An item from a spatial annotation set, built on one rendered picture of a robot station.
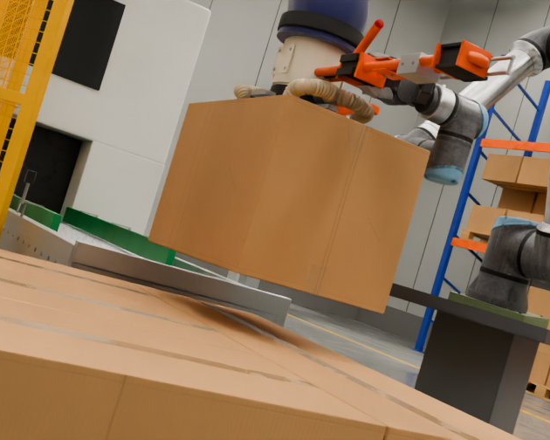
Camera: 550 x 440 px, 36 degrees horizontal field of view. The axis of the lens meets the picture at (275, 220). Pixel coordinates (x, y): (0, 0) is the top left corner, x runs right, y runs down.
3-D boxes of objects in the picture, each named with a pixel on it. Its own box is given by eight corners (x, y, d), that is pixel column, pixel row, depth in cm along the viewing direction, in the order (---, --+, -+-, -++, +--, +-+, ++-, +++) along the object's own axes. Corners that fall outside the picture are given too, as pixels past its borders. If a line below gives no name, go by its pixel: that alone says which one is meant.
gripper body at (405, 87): (373, 99, 202) (410, 114, 208) (394, 98, 194) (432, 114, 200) (381, 68, 202) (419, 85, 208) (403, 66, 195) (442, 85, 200)
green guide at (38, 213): (-38, 193, 432) (-32, 176, 433) (-17, 198, 437) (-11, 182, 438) (26, 230, 292) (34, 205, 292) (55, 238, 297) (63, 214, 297)
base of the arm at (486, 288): (477, 296, 271) (486, 266, 271) (533, 314, 260) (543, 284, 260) (456, 292, 255) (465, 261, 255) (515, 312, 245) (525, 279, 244)
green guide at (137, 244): (62, 221, 458) (66, 205, 458) (79, 226, 463) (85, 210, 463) (164, 267, 317) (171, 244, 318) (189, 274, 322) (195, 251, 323)
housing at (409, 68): (394, 73, 177) (400, 53, 177) (418, 85, 180) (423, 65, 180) (414, 72, 171) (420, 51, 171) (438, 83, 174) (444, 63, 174)
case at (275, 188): (147, 240, 230) (189, 102, 232) (270, 276, 248) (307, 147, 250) (236, 272, 177) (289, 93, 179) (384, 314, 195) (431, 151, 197)
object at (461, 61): (429, 66, 165) (436, 43, 166) (457, 80, 169) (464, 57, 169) (457, 64, 158) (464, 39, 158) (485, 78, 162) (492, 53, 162)
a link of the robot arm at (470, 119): (484, 144, 207) (497, 106, 207) (447, 127, 202) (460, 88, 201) (460, 141, 216) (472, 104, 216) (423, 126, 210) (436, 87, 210)
